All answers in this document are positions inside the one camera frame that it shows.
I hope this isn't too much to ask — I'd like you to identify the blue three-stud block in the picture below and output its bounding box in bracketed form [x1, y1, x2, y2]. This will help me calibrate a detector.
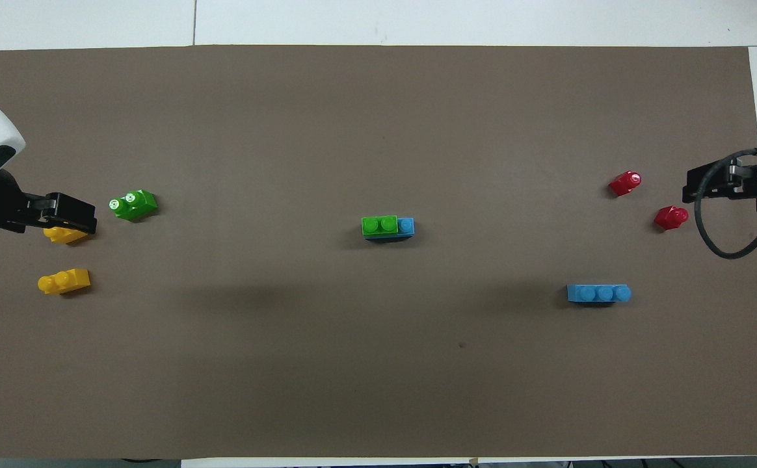
[364, 217, 415, 242]
[566, 283, 632, 305]

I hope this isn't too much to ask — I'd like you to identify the brown table mat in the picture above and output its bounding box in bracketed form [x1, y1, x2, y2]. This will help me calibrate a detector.
[0, 44, 757, 460]

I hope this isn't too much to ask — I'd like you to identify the green block with white stickers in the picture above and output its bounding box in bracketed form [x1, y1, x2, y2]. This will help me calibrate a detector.
[109, 189, 159, 222]

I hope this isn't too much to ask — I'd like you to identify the yellow two-stud block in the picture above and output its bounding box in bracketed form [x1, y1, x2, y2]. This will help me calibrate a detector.
[43, 226, 90, 245]
[37, 268, 91, 296]

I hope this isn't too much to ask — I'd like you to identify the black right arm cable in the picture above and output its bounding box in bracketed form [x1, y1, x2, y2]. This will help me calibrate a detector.
[695, 148, 757, 260]

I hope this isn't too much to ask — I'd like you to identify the red single-stud block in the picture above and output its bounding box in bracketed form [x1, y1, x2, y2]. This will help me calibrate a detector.
[608, 170, 643, 198]
[653, 205, 690, 231]

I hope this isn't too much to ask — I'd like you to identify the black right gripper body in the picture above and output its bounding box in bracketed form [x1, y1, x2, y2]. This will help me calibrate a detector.
[682, 156, 757, 215]

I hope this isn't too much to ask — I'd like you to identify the plain green two-stud block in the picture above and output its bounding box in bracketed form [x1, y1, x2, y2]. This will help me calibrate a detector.
[361, 215, 399, 236]

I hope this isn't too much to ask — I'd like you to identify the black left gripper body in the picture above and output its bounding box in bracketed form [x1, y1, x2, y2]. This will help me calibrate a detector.
[3, 192, 98, 235]

